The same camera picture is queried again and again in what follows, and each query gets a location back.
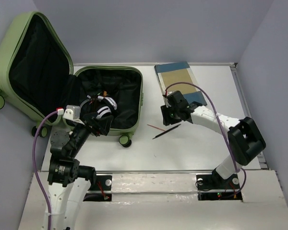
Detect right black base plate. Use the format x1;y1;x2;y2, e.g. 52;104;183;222
195;174;243;201

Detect black thin stick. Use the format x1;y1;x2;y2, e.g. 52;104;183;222
152;124;181;139

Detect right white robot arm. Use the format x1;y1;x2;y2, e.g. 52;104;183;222
161;91;266;188

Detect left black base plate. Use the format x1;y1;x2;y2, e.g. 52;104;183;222
84;175;112;202

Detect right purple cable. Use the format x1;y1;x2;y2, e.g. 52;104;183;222
165;81;247;199

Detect black and white headphones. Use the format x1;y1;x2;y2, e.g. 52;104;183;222
80;90;118;120

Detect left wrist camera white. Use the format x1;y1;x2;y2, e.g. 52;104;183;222
56;105;83;124

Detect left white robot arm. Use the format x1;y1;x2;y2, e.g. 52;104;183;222
43;114;113;230

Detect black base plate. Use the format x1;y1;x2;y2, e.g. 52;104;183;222
84;175;112;202
195;174;243;201

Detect thin red stick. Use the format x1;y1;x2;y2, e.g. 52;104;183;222
147;124;166;132

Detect green hard-shell suitcase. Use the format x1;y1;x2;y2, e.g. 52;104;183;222
0;11;143;148

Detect blue and tan cloth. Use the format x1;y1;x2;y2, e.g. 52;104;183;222
155;62;207;105

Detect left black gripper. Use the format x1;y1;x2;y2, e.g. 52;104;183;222
70;111;114;156

